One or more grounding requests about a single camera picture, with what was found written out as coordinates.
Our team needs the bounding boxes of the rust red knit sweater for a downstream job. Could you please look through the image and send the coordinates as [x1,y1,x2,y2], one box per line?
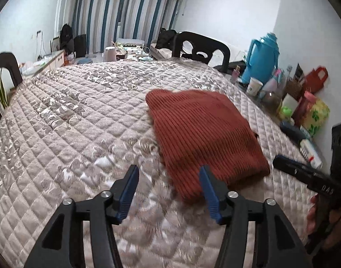
[146,89,270,204]

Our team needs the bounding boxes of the right hand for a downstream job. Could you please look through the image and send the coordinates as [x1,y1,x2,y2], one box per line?
[306,194,341,249]

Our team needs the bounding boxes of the yellow green floral bag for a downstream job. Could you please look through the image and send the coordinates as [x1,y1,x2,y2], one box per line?
[301,99,330,137]

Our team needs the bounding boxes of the red gift bag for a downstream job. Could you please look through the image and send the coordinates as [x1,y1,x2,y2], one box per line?
[302,66,328,94]

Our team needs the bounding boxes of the beige quilted table cover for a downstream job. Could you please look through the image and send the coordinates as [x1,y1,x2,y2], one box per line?
[0,59,303,267]

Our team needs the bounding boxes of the white paper cup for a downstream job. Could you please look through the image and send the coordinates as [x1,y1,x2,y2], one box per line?
[246,77,263,97]

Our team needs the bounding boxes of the blue thermos jug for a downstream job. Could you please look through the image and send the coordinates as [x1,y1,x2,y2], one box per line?
[241,32,280,85]

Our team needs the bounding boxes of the green leafy plant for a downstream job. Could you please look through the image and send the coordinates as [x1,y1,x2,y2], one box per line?
[0,68,9,109]

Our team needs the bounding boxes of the black chair far right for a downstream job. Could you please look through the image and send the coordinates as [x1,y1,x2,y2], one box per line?
[172,31,230,73]

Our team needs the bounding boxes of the white low cabinet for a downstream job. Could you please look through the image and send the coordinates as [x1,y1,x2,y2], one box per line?
[21,50,65,77]

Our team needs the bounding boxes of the blue round stool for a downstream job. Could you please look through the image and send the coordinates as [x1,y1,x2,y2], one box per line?
[76,58,93,65]

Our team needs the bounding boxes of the black bag by curtain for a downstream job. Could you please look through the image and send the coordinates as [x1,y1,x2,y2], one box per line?
[59,24,74,55]

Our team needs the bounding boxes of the beige sofa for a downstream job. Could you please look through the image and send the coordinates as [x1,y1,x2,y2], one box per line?
[149,43,172,61]

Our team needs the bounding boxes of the black backpack on sofa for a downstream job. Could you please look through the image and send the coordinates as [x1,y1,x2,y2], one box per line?
[155,28,177,50]

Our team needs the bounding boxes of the striped blue beige curtain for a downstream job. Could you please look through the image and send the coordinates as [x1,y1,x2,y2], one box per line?
[70,0,181,53]

